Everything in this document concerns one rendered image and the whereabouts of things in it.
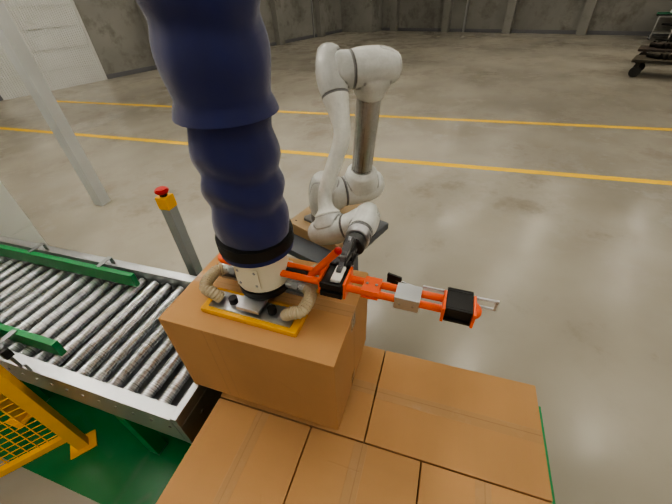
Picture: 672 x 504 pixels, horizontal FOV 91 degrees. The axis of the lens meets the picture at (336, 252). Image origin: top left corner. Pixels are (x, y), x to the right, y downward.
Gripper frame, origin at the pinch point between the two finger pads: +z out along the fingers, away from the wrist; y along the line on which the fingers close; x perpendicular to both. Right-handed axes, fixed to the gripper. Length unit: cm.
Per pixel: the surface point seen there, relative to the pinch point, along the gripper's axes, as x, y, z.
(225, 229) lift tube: 26.3, -20.9, 10.5
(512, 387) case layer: -64, 58, -17
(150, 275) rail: 125, 54, -31
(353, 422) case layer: -7, 59, 13
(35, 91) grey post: 339, -10, -158
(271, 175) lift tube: 15.4, -32.8, 1.4
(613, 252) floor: -168, 111, -201
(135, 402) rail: 75, 53, 32
